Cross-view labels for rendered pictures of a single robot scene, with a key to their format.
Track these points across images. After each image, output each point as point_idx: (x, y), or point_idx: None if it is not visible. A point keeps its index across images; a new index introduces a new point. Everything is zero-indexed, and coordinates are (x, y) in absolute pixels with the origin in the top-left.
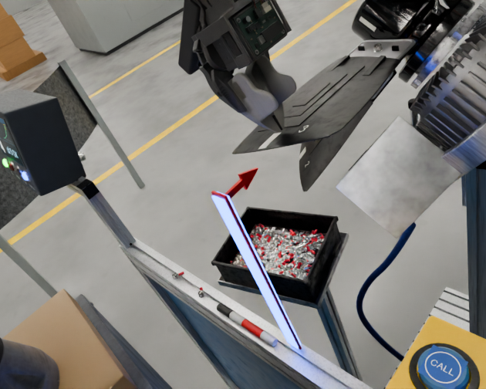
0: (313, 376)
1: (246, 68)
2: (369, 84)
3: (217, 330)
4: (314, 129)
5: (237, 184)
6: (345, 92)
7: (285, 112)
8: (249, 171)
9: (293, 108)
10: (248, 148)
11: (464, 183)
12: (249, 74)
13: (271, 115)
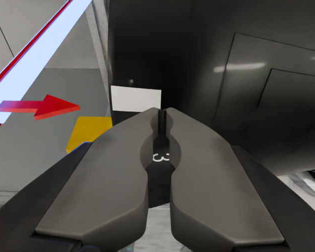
0: (89, 15)
1: (205, 227)
2: (294, 166)
3: None
4: (157, 175)
5: (28, 111)
6: (281, 151)
7: (252, 58)
8: (58, 114)
9: (260, 76)
10: (119, 24)
11: None
12: (172, 225)
13: (166, 125)
